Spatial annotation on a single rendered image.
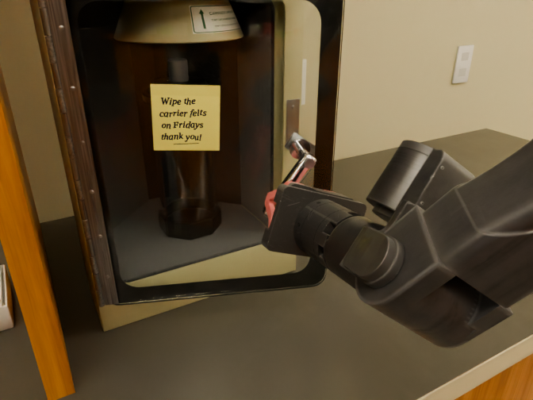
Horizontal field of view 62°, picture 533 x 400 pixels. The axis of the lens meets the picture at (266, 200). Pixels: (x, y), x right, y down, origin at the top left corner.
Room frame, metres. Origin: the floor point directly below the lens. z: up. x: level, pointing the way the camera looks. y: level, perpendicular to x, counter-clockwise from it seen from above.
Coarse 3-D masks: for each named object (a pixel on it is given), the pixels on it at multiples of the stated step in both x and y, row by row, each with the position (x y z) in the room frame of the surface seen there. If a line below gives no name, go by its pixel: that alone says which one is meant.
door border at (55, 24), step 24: (48, 0) 0.48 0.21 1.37; (48, 24) 0.48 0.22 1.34; (72, 48) 0.48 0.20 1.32; (72, 72) 0.48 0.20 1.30; (72, 96) 0.48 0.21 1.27; (72, 120) 0.48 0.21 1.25; (72, 168) 0.47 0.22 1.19; (96, 192) 0.48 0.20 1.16; (96, 216) 0.48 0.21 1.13; (96, 240) 0.48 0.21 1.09; (96, 288) 0.47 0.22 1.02
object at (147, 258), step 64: (128, 0) 0.49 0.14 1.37; (192, 0) 0.50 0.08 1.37; (256, 0) 0.51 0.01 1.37; (320, 0) 0.52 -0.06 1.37; (128, 64) 0.49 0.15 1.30; (192, 64) 0.50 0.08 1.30; (256, 64) 0.51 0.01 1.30; (320, 64) 0.52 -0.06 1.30; (128, 128) 0.49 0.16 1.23; (256, 128) 0.51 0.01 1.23; (320, 128) 0.52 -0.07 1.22; (128, 192) 0.49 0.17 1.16; (192, 192) 0.50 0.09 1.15; (256, 192) 0.51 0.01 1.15; (128, 256) 0.48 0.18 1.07; (192, 256) 0.50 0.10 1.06; (256, 256) 0.51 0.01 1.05
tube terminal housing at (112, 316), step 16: (32, 0) 0.54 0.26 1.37; (48, 64) 0.49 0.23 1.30; (48, 80) 0.54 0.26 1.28; (64, 144) 0.50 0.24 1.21; (64, 160) 0.55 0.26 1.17; (80, 224) 0.50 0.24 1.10; (80, 240) 0.56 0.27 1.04; (96, 304) 0.51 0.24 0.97; (144, 304) 0.52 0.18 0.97; (160, 304) 0.53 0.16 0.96; (176, 304) 0.54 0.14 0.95; (112, 320) 0.49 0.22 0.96; (128, 320) 0.50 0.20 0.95
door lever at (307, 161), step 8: (296, 144) 0.51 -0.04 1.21; (304, 144) 0.52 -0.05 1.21; (296, 152) 0.51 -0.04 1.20; (304, 152) 0.48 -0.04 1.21; (304, 160) 0.47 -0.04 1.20; (312, 160) 0.47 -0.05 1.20; (296, 168) 0.47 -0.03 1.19; (304, 168) 0.47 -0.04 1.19; (312, 168) 0.47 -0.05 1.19; (288, 176) 0.47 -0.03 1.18; (296, 176) 0.47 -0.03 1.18; (304, 176) 0.47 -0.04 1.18; (264, 208) 0.47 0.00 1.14
